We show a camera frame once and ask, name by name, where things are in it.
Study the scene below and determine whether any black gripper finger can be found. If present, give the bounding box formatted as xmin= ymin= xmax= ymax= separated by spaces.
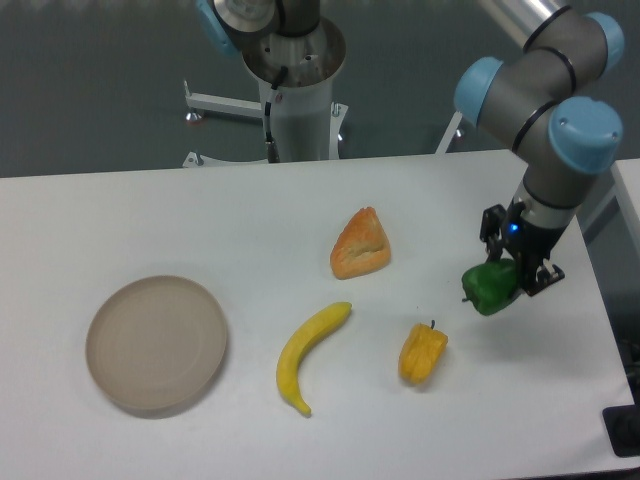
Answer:
xmin=479 ymin=204 xmax=507 ymax=261
xmin=519 ymin=258 xmax=565 ymax=297

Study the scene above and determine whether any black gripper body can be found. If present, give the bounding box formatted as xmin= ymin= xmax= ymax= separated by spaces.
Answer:
xmin=501 ymin=197 xmax=575 ymax=273

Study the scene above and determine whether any green bell pepper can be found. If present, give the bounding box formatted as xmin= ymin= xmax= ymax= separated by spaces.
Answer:
xmin=461 ymin=258 xmax=519 ymax=316

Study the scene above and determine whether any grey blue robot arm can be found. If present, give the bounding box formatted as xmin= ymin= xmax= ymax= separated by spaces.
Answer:
xmin=196 ymin=1 xmax=625 ymax=301

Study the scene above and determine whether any yellow bell pepper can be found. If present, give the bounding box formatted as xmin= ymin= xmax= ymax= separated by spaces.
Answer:
xmin=398 ymin=321 xmax=448 ymax=385

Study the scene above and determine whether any white side table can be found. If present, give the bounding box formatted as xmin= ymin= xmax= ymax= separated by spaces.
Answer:
xmin=612 ymin=159 xmax=640 ymax=240

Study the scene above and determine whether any orange pastry bread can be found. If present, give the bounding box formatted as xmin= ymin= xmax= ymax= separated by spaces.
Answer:
xmin=330 ymin=207 xmax=391 ymax=280

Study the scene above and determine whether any black device at table edge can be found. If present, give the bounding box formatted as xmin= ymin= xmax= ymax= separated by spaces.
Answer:
xmin=602 ymin=405 xmax=640 ymax=458

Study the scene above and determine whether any yellow banana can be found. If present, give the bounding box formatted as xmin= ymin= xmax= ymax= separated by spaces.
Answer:
xmin=275 ymin=302 xmax=352 ymax=418

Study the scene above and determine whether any beige round plate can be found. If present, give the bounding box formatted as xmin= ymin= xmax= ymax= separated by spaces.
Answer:
xmin=85 ymin=275 xmax=228 ymax=418

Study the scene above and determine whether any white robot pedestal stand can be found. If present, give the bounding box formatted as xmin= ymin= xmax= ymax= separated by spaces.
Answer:
xmin=180 ymin=19 xmax=466 ymax=169

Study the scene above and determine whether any black cable on pedestal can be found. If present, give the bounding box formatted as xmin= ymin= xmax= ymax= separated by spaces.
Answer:
xmin=263 ymin=65 xmax=289 ymax=164

